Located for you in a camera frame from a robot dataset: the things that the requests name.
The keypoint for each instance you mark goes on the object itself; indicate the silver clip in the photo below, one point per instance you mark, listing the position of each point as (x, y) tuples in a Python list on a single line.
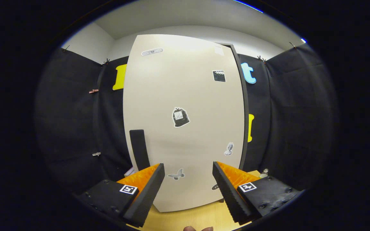
[(96, 154)]

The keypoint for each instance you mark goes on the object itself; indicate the white book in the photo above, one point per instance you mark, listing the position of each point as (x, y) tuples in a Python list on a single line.
[(129, 172)]

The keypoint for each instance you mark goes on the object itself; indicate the black backdrop cloth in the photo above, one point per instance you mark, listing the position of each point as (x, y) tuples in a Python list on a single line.
[(294, 122)]

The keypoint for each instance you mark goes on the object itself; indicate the long ceiling light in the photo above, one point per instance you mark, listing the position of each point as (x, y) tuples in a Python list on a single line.
[(249, 5)]

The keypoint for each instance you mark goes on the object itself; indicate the clear bottle with green label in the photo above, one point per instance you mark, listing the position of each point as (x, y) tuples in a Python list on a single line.
[(264, 174)]

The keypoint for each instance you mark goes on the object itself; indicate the beige shoe cabinet door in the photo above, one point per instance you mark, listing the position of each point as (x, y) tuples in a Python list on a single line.
[(185, 89)]

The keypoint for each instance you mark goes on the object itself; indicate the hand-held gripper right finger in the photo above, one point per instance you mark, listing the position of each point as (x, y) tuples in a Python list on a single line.
[(230, 195)]

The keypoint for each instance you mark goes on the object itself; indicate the dark grey shoe cabinet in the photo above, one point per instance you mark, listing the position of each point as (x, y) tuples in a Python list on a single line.
[(243, 96)]

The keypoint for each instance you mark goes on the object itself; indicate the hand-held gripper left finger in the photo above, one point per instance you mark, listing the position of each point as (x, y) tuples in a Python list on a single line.
[(146, 192)]

